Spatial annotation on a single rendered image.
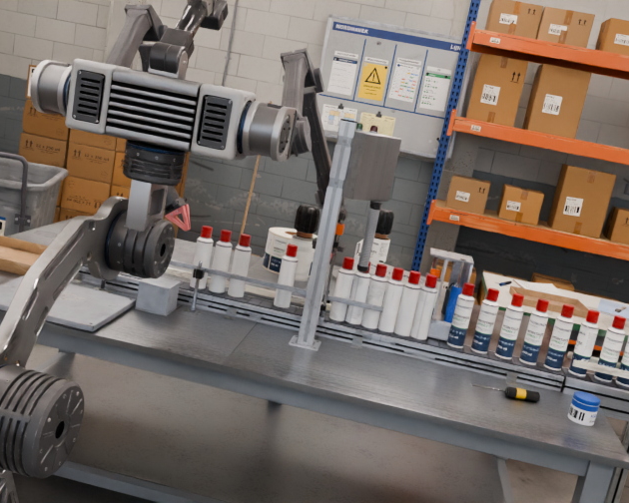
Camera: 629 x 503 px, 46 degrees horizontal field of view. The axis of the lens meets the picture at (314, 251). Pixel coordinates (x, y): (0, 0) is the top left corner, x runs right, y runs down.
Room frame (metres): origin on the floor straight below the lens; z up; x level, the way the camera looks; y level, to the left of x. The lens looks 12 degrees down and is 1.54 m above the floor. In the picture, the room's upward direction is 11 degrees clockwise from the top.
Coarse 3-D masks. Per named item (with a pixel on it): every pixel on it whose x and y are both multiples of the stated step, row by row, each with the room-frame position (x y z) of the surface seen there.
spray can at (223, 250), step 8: (224, 232) 2.27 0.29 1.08; (224, 240) 2.27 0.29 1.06; (216, 248) 2.27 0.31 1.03; (224, 248) 2.26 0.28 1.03; (216, 256) 2.26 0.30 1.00; (224, 256) 2.26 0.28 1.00; (216, 264) 2.26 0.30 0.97; (224, 264) 2.26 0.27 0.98; (216, 280) 2.26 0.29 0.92; (224, 280) 2.27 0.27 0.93; (216, 288) 2.26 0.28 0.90; (224, 288) 2.28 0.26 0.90
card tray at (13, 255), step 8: (0, 240) 2.50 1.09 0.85; (8, 240) 2.49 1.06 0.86; (16, 240) 2.49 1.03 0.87; (0, 248) 2.47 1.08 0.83; (8, 248) 2.49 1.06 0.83; (16, 248) 2.49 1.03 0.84; (24, 248) 2.49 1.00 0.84; (32, 248) 2.48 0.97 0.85; (40, 248) 2.48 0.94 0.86; (0, 256) 2.36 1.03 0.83; (8, 256) 2.38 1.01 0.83; (16, 256) 2.40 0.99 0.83; (24, 256) 2.41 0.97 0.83; (32, 256) 2.43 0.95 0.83; (0, 264) 2.22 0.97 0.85; (8, 264) 2.22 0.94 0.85; (16, 264) 2.22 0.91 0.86; (24, 264) 2.22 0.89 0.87; (16, 272) 2.22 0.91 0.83; (24, 272) 2.22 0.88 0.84
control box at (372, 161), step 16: (352, 144) 2.08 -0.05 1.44; (368, 144) 2.07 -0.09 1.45; (384, 144) 2.12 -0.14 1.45; (352, 160) 2.07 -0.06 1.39; (368, 160) 2.08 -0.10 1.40; (384, 160) 2.13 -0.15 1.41; (352, 176) 2.06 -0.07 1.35; (368, 176) 2.09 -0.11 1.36; (384, 176) 2.15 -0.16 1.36; (352, 192) 2.06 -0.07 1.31; (368, 192) 2.10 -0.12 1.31; (384, 192) 2.16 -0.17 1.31
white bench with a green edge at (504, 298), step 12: (492, 276) 3.86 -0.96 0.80; (504, 276) 3.93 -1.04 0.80; (504, 288) 3.61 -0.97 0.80; (504, 300) 3.34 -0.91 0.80; (588, 300) 3.72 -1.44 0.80; (612, 300) 3.84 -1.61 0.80; (528, 312) 3.19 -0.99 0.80; (552, 312) 3.28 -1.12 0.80; (552, 324) 3.17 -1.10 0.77; (576, 324) 3.16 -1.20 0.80; (600, 324) 3.23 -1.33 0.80; (576, 336) 3.20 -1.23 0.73; (600, 336) 3.19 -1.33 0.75; (624, 348) 3.18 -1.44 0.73
